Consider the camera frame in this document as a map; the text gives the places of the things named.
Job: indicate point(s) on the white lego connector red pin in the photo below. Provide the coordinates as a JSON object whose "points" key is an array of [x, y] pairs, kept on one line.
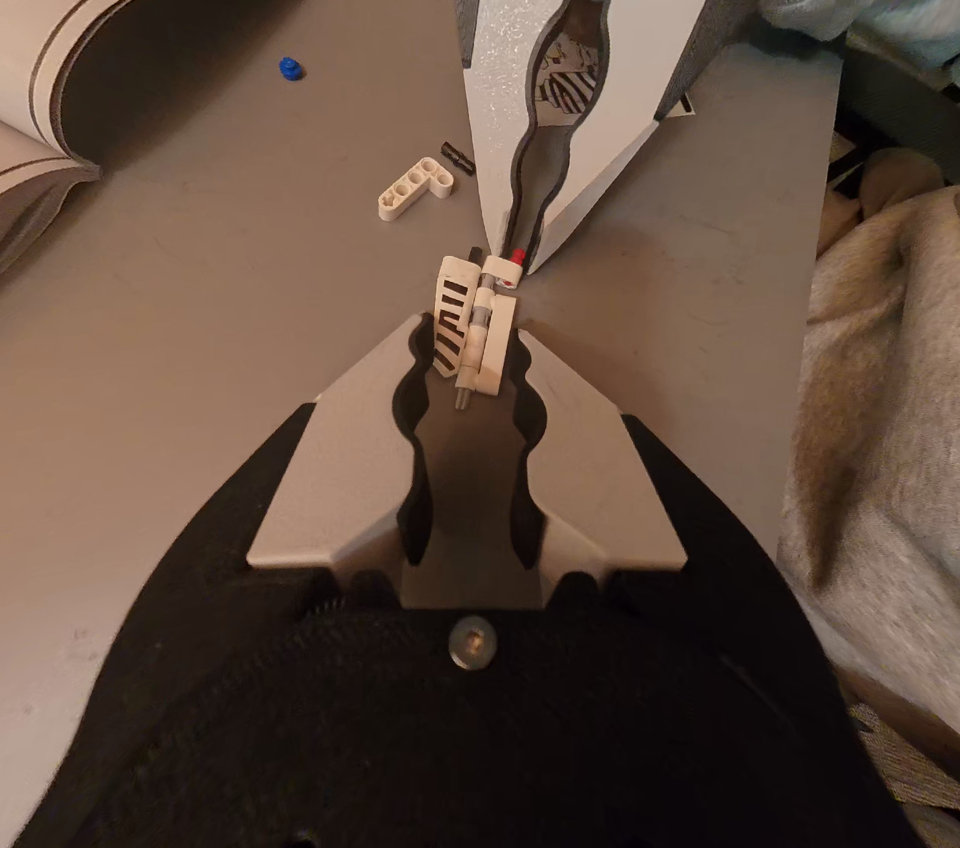
{"points": [[501, 270]]}

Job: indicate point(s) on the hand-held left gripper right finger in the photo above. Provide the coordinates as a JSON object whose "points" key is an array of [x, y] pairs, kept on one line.
{"points": [[600, 480]]}

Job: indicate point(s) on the zebra striped sticker sheet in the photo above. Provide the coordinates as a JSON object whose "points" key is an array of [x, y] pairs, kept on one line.
{"points": [[570, 90]]}

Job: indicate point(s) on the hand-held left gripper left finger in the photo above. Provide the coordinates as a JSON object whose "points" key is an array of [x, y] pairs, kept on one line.
{"points": [[337, 473]]}

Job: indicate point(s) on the blue round lego stud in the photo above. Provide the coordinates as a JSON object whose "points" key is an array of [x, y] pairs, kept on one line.
{"points": [[291, 69]]}

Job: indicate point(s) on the black lego pin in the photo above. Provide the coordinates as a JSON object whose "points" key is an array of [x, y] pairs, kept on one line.
{"points": [[458, 157]]}

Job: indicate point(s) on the black office chair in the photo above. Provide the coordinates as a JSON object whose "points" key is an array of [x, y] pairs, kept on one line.
{"points": [[900, 105]]}

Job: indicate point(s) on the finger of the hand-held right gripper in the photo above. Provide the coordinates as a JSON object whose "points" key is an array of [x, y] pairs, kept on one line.
{"points": [[645, 53], [510, 38]]}

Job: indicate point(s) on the white L-shaped lego beam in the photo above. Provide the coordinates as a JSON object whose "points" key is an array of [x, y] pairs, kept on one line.
{"points": [[412, 192]]}

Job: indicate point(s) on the white striped lego assembly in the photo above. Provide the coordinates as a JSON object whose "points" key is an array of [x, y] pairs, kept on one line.
{"points": [[495, 345]]}

